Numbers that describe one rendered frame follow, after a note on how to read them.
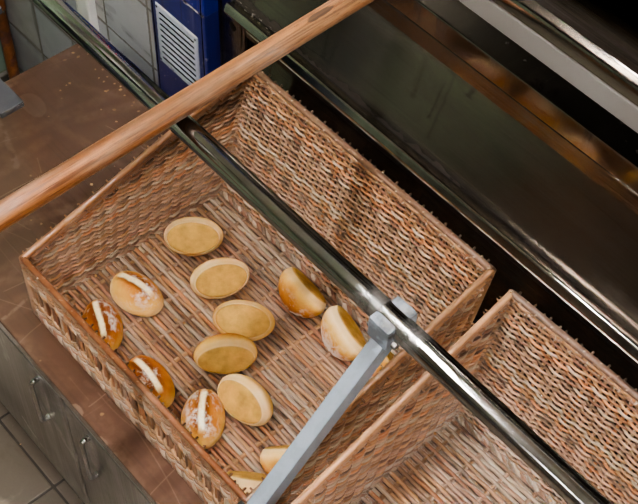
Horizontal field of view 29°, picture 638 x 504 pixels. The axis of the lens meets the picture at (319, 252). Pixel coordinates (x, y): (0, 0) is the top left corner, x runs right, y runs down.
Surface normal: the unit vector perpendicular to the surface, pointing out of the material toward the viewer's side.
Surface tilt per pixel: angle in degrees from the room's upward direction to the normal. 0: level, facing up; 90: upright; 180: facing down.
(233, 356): 68
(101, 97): 0
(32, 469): 0
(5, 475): 0
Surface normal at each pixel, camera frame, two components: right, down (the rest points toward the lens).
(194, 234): 0.02, 0.22
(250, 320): -0.07, -0.01
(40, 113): 0.04, -0.60
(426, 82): -0.69, 0.28
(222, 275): 0.26, 0.25
